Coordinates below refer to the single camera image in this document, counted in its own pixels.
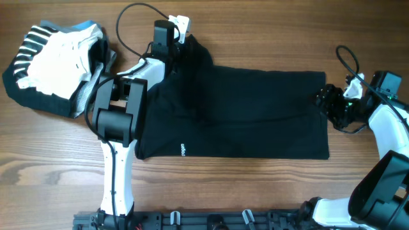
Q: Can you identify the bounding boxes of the black t-shirt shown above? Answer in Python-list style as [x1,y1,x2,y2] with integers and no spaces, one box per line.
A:
[135,36,329,160]

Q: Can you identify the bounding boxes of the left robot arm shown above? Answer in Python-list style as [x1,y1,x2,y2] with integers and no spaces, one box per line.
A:
[86,15,190,229]

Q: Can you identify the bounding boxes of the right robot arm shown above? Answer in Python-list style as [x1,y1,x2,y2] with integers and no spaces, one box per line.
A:
[294,71,408,229]

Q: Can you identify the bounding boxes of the grey blue folded garments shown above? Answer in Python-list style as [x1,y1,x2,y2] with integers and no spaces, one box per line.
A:
[38,34,116,118]

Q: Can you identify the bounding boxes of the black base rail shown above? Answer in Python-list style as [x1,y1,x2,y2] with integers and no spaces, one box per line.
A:
[72,209,313,230]

